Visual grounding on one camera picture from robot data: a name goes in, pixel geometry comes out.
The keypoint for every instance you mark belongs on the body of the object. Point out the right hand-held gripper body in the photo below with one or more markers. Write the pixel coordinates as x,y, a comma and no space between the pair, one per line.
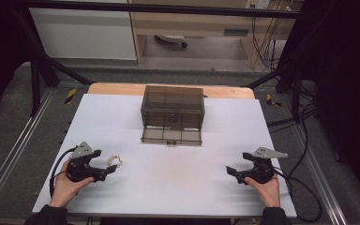
261,170

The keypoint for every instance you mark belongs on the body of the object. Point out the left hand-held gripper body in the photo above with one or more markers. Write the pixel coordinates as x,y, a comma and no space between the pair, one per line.
82,167

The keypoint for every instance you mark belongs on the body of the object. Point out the smoky clear drawer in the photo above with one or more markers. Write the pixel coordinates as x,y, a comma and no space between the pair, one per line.
171,136

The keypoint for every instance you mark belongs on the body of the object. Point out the smoky clear storage box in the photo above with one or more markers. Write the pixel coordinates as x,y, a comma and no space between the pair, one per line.
172,106

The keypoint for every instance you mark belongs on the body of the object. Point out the person's right hand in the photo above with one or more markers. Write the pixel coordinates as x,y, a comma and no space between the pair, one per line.
267,192

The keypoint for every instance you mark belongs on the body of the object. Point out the person's left hand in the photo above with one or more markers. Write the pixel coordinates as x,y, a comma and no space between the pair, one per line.
65,189

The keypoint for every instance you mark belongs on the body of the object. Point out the white table board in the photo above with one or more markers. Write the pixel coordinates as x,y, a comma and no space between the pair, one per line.
175,181

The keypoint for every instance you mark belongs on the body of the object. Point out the yellow black floor tape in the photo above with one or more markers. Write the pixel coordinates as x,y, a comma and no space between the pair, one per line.
273,100
70,96

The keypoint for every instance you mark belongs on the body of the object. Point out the wooden table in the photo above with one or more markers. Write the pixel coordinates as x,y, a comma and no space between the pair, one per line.
118,89

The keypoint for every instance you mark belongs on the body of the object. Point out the white cabinet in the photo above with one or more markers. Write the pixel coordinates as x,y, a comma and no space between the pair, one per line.
81,34

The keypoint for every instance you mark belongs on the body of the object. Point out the office chair base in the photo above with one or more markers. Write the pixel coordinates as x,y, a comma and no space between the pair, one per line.
172,39

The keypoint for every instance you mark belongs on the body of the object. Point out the wooden desk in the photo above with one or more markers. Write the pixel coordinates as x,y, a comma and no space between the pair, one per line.
193,23

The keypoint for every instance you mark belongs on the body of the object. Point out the aluminium floor rail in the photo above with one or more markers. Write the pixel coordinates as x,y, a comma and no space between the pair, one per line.
15,150
320,175

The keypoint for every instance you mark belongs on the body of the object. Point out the black metal frame stand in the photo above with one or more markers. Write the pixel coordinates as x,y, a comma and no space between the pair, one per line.
295,87
36,78

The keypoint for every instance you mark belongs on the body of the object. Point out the white wall socket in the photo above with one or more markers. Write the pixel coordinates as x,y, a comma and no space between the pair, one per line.
258,3

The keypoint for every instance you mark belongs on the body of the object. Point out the black metal frame bar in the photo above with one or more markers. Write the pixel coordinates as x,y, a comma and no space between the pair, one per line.
168,8

